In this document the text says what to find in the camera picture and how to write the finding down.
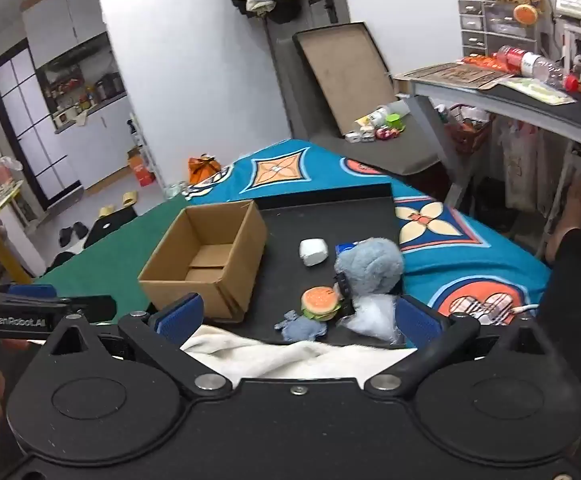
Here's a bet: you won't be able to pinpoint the person's bare foot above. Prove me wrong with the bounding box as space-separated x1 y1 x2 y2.
545 166 581 266

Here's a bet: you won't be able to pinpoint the brown cardboard sheet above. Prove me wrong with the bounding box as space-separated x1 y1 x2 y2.
393 61 510 93

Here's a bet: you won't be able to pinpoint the row of kitchen jars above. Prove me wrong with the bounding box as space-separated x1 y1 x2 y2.
40 62 127 129

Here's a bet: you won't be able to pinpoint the plastic bottle red label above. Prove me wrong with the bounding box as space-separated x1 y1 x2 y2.
497 45 580 92

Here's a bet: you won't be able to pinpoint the black desk mat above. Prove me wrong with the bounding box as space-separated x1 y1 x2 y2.
479 80 581 137

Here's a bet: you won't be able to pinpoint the white fleece blanket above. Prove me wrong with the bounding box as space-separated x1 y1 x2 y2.
179 324 417 382

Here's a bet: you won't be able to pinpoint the burger plush toy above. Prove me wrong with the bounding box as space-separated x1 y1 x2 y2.
300 286 344 322

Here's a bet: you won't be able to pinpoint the white kitchen cabinet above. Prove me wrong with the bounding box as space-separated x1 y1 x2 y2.
19 0 145 192

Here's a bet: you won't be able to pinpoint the grey door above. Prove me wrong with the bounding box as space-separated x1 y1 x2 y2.
264 0 352 142

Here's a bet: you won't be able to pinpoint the dark cloth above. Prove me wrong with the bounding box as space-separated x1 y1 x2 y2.
48 249 79 271

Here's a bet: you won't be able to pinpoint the red basket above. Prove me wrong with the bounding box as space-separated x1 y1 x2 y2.
443 104 494 157

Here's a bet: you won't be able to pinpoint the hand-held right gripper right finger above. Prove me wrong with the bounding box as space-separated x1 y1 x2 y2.
363 295 554 401

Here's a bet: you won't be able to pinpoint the clear plastic bag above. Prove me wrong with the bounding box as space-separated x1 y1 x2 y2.
341 294 408 348

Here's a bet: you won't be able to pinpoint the red snack packet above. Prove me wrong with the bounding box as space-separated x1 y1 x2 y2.
463 54 510 72

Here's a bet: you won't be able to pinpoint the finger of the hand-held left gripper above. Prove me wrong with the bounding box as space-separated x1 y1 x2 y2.
0 282 58 301
60 295 118 323

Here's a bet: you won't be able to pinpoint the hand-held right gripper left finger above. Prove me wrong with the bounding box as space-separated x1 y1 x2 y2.
40 293 234 397

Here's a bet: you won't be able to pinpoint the white patterned plastic bag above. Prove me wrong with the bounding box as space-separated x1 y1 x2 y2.
499 119 547 182

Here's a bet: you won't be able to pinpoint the brown cardboard box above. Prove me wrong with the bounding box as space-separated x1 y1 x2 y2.
137 200 269 323

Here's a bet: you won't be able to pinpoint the green and white packet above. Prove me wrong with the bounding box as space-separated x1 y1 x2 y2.
499 75 577 106

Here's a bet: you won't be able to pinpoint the orange bag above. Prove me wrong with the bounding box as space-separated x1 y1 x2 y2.
187 153 222 186

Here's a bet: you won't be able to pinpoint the person's leg black trousers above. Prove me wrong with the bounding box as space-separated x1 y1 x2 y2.
535 227 581 333

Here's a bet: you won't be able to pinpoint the blue printed blanket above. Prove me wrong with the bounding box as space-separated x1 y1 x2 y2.
185 138 552 350

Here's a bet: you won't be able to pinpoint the black framed glass door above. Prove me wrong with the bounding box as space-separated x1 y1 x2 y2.
0 37 87 212

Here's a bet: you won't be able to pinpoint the white crumpled paper ball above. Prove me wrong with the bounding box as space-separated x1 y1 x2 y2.
299 238 328 268

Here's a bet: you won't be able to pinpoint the small blue octopus toy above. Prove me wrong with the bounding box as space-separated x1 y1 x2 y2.
272 311 328 342

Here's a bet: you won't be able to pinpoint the grey desk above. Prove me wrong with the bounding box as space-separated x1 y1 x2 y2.
392 62 581 261

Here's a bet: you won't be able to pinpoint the grey drawer organiser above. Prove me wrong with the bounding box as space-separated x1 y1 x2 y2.
457 0 540 59

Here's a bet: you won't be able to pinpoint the blue fluffy towel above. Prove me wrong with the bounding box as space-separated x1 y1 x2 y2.
333 237 405 311

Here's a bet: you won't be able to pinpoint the black framed brown board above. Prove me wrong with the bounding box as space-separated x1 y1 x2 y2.
291 22 399 137

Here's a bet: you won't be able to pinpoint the black door handle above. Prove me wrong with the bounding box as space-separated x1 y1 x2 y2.
309 0 339 25

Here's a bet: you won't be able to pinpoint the white narrow rack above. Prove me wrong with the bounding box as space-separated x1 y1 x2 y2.
127 119 155 173

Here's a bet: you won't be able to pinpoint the green cloth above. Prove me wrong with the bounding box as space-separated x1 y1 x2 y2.
34 192 254 311

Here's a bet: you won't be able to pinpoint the red cardboard box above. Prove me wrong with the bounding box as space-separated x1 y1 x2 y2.
126 146 156 188

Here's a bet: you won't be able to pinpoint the orange round plush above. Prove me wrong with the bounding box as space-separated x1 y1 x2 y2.
513 3 541 26

